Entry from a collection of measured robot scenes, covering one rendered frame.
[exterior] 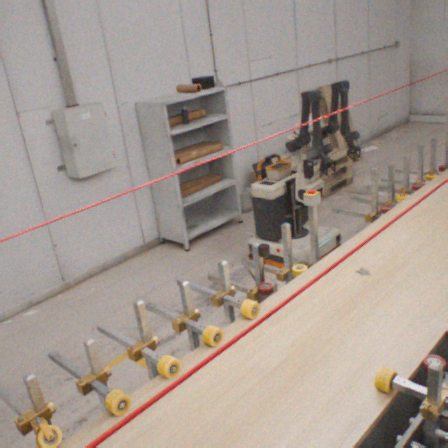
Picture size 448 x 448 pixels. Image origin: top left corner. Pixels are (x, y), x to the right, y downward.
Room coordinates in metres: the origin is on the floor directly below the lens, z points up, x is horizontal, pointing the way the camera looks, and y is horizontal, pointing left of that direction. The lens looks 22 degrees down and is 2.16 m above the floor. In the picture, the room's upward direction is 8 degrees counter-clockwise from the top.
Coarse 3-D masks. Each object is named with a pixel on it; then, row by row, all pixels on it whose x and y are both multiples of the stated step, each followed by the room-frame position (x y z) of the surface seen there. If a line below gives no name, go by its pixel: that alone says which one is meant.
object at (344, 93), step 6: (342, 84) 4.04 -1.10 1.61; (342, 90) 4.04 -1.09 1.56; (342, 96) 4.08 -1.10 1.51; (348, 96) 4.09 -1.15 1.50; (342, 102) 4.08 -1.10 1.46; (348, 102) 4.08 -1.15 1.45; (342, 108) 4.08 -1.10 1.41; (342, 114) 4.08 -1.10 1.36; (348, 114) 4.08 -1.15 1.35; (342, 120) 4.08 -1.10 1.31; (348, 120) 4.08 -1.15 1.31; (342, 126) 4.08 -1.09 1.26; (348, 126) 4.08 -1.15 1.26; (348, 132) 4.09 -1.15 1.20
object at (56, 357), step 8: (48, 352) 1.80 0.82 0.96; (56, 352) 1.80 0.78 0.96; (56, 360) 1.75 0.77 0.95; (64, 360) 1.73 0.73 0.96; (64, 368) 1.71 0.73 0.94; (72, 368) 1.67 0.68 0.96; (80, 376) 1.61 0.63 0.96; (96, 384) 1.55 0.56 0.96; (96, 392) 1.53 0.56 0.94; (104, 392) 1.50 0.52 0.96
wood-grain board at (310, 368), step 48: (384, 240) 2.58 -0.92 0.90; (432, 240) 2.50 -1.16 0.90; (288, 288) 2.19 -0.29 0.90; (336, 288) 2.12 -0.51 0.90; (384, 288) 2.06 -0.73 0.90; (432, 288) 2.00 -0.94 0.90; (288, 336) 1.78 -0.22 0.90; (336, 336) 1.73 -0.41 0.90; (384, 336) 1.69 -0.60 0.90; (432, 336) 1.64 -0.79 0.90; (192, 384) 1.55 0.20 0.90; (240, 384) 1.52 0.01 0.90; (288, 384) 1.48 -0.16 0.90; (336, 384) 1.44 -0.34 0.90; (96, 432) 1.36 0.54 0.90; (144, 432) 1.33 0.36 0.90; (192, 432) 1.30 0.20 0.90; (240, 432) 1.27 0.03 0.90; (288, 432) 1.25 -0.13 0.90; (336, 432) 1.22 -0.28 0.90
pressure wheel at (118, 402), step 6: (114, 390) 1.48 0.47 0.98; (120, 390) 1.48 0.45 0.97; (108, 396) 1.45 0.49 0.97; (114, 396) 1.44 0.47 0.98; (120, 396) 1.44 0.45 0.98; (126, 396) 1.45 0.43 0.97; (108, 402) 1.44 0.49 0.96; (114, 402) 1.42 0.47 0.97; (120, 402) 1.44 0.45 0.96; (126, 402) 1.45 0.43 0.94; (108, 408) 1.43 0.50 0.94; (114, 408) 1.41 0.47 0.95; (120, 408) 1.43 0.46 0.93; (126, 408) 1.45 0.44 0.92; (120, 414) 1.43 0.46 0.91
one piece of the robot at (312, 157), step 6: (312, 150) 4.05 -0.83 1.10; (306, 156) 4.00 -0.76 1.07; (312, 156) 4.04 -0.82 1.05; (318, 156) 4.06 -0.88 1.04; (306, 162) 3.98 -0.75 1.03; (312, 162) 3.94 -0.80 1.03; (306, 168) 3.98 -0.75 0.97; (312, 168) 3.94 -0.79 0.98; (306, 174) 3.98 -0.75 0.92; (312, 174) 3.94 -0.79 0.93
